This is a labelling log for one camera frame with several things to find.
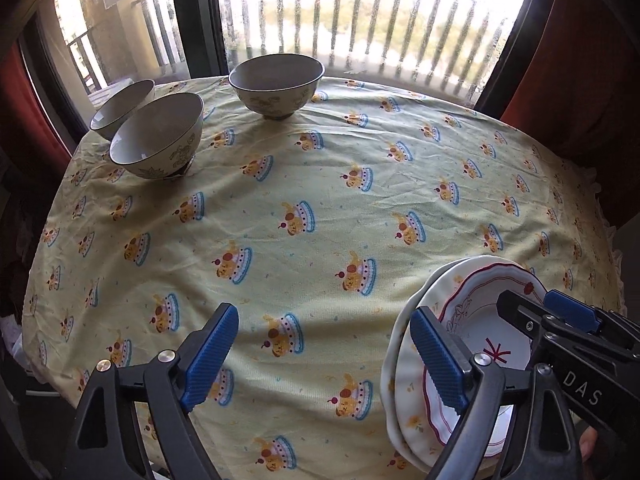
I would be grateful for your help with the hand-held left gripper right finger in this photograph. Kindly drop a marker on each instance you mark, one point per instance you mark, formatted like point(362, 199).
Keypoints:
point(440, 360)

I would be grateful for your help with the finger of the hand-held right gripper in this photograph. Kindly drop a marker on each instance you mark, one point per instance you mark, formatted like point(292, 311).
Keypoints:
point(522, 317)
point(575, 305)

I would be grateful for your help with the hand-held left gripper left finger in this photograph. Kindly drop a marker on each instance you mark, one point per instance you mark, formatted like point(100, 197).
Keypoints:
point(210, 355)

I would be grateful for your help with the small red-rimmed dish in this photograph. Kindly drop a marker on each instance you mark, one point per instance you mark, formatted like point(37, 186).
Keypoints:
point(475, 320)

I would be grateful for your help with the large yellow floral plate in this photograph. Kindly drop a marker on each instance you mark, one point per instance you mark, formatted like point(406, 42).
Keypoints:
point(392, 385)

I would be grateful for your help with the white ruffled plate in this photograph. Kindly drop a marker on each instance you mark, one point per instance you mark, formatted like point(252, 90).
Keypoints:
point(415, 410)

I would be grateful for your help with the floral ceramic bowl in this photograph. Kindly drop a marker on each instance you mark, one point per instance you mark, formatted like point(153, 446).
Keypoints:
point(157, 135)
point(276, 85)
point(122, 107)

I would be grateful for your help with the person's right hand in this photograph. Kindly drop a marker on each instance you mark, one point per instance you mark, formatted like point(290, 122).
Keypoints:
point(588, 447)

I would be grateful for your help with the yellow printed tablecloth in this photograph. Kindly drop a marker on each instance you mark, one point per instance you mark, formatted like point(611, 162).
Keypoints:
point(325, 185)

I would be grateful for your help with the red curtain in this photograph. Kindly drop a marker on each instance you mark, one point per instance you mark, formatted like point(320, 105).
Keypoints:
point(590, 60)
point(30, 110)

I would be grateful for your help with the balcony railing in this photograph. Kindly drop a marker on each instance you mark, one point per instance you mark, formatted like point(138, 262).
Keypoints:
point(261, 15)

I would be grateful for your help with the dark window frame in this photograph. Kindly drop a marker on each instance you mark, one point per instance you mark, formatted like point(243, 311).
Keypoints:
point(200, 10)

